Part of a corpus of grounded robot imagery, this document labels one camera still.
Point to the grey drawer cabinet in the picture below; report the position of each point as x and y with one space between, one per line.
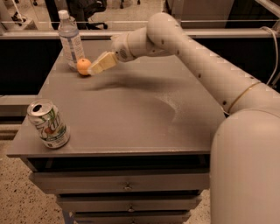
148 114

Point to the open green white soda can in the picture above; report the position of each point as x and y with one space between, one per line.
46 118

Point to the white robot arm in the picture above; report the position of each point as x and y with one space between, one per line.
245 154

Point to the middle grey drawer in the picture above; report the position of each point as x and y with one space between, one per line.
129 204

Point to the top grey drawer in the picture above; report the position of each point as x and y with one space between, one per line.
119 181

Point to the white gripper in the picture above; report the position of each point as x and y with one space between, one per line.
120 46

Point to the black office chair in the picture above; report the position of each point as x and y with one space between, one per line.
82 10

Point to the grey drawer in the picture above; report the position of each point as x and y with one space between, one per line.
129 204
119 181
143 217

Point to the orange fruit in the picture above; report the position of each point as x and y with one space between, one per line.
82 66

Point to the bottom grey drawer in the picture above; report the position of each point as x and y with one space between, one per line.
143 217

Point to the clear plastic water bottle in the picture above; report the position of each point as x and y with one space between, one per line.
70 39

